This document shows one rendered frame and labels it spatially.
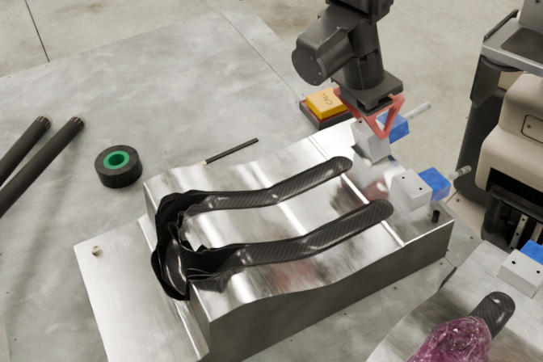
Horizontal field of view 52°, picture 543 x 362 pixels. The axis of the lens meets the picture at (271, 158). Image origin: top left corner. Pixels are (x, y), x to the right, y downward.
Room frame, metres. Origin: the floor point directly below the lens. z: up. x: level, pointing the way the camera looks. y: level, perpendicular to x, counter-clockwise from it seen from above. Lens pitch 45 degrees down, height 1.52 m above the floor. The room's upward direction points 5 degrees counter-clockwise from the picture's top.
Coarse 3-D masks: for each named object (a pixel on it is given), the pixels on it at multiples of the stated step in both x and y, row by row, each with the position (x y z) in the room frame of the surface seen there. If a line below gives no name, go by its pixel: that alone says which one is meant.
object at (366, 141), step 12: (420, 108) 0.67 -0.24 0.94; (360, 120) 0.65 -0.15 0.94; (384, 120) 0.65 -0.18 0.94; (396, 120) 0.64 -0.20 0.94; (408, 120) 0.65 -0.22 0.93; (360, 132) 0.62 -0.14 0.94; (372, 132) 0.61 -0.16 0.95; (396, 132) 0.62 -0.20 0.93; (408, 132) 0.63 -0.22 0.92; (360, 144) 0.63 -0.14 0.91; (372, 144) 0.60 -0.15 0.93; (384, 144) 0.61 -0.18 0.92; (372, 156) 0.60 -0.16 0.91; (384, 156) 0.61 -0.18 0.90
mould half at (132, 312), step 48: (336, 144) 0.65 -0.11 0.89; (144, 192) 0.57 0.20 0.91; (336, 192) 0.55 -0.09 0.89; (384, 192) 0.54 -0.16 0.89; (96, 240) 0.52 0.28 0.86; (144, 240) 0.52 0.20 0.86; (192, 240) 0.45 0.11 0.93; (240, 240) 0.45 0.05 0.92; (384, 240) 0.46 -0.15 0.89; (432, 240) 0.46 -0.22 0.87; (96, 288) 0.44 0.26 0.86; (144, 288) 0.43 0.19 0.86; (192, 288) 0.38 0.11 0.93; (240, 288) 0.37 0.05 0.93; (288, 288) 0.38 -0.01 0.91; (336, 288) 0.40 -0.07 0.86; (144, 336) 0.36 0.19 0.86; (192, 336) 0.35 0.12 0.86; (240, 336) 0.34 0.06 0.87; (288, 336) 0.37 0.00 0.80
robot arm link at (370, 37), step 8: (360, 24) 0.62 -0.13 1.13; (368, 24) 0.62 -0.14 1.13; (376, 24) 0.64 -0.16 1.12; (352, 32) 0.62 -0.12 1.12; (360, 32) 0.62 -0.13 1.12; (368, 32) 0.62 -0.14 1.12; (376, 32) 0.63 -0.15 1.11; (352, 40) 0.62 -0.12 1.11; (360, 40) 0.62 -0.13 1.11; (368, 40) 0.62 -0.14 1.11; (376, 40) 0.63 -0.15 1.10; (352, 48) 0.62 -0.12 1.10; (360, 48) 0.62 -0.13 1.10; (368, 48) 0.62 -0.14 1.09; (352, 56) 0.62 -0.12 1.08; (360, 56) 0.63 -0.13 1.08
